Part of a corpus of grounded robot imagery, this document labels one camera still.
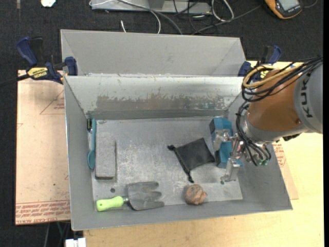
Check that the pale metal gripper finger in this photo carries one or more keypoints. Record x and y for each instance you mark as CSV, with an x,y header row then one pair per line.
x,y
232,170
220,138

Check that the teal box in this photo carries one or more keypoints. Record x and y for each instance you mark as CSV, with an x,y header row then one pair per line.
x,y
220,126

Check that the brown ball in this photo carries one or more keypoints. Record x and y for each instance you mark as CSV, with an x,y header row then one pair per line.
x,y
194,194

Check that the grey metal bin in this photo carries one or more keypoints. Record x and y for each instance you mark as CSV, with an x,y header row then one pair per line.
x,y
154,143

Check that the grey flat block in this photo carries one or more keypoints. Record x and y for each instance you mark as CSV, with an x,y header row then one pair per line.
x,y
105,158

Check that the teal plastic spoon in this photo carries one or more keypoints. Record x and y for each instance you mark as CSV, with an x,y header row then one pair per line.
x,y
91,158

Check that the brown cardboard board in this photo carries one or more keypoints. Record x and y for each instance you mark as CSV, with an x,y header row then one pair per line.
x,y
41,148

